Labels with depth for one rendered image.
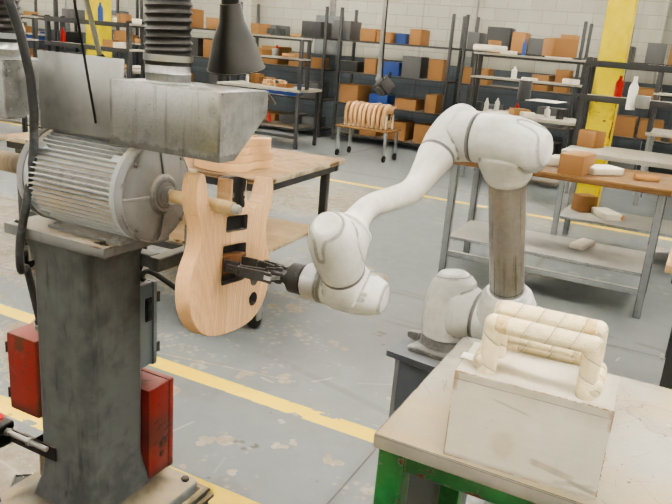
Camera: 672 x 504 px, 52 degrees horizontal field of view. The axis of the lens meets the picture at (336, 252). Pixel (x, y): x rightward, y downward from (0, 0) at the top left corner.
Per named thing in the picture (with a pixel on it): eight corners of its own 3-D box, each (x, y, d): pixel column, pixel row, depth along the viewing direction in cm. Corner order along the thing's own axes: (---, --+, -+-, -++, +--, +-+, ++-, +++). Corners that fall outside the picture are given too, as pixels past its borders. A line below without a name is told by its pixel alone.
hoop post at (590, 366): (573, 398, 117) (583, 346, 114) (575, 390, 120) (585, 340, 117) (593, 403, 116) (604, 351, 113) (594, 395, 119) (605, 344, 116)
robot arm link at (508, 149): (489, 319, 229) (554, 338, 218) (467, 350, 219) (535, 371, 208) (485, 100, 186) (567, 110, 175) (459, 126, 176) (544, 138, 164)
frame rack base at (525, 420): (442, 455, 128) (454, 370, 123) (462, 418, 142) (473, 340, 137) (597, 501, 118) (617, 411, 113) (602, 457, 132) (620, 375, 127)
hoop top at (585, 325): (492, 317, 128) (494, 301, 127) (495, 311, 131) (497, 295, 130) (606, 343, 121) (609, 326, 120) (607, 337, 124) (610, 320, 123)
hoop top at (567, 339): (481, 331, 121) (484, 314, 120) (485, 326, 124) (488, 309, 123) (602, 360, 113) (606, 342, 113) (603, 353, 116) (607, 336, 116)
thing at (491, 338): (475, 372, 123) (482, 323, 121) (479, 365, 126) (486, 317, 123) (493, 377, 122) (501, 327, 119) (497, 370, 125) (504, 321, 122)
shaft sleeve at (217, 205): (178, 190, 172) (175, 203, 172) (170, 189, 169) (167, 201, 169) (238, 203, 164) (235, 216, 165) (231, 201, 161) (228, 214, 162)
